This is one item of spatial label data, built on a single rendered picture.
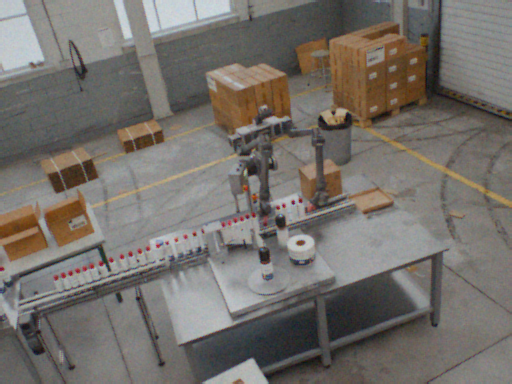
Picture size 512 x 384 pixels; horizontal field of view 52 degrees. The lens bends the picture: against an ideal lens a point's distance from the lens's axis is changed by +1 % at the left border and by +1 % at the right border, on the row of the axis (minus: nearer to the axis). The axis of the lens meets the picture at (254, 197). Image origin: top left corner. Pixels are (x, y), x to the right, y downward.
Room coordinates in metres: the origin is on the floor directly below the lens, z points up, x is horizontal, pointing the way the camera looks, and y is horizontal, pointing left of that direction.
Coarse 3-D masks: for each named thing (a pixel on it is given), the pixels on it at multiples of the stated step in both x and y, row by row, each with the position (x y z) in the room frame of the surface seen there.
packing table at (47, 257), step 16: (96, 224) 4.29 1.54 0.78; (48, 240) 4.16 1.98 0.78; (80, 240) 4.06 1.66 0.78; (96, 240) 4.01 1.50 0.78; (0, 256) 4.03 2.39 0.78; (32, 256) 3.94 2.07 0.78; (48, 256) 3.89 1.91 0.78; (64, 256) 3.87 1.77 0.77; (16, 272) 3.74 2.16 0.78; (32, 272) 3.81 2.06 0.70
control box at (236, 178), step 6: (234, 168) 3.62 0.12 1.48; (240, 168) 3.60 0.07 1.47; (228, 174) 3.55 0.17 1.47; (234, 174) 3.53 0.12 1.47; (240, 174) 3.53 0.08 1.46; (246, 174) 3.64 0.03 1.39; (234, 180) 3.53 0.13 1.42; (240, 180) 3.52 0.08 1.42; (234, 186) 3.53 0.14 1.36; (240, 186) 3.52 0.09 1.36; (234, 192) 3.54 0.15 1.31; (240, 192) 3.52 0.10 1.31
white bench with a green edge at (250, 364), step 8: (248, 360) 2.30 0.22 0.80; (232, 368) 2.26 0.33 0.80; (240, 368) 2.25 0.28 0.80; (248, 368) 2.24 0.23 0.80; (256, 368) 2.23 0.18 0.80; (216, 376) 2.22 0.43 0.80; (224, 376) 2.21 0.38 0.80; (232, 376) 2.20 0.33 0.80; (240, 376) 2.19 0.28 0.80; (248, 376) 2.18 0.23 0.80; (256, 376) 2.17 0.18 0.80
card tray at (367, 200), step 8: (360, 192) 3.89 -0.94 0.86; (368, 192) 3.91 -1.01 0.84; (376, 192) 3.90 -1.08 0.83; (384, 192) 3.83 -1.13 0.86; (352, 200) 3.84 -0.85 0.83; (360, 200) 3.81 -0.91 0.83; (368, 200) 3.79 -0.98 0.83; (376, 200) 3.77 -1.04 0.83; (384, 200) 3.75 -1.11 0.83; (392, 200) 3.68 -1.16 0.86; (360, 208) 3.69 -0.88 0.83; (368, 208) 3.63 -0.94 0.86; (376, 208) 3.65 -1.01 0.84
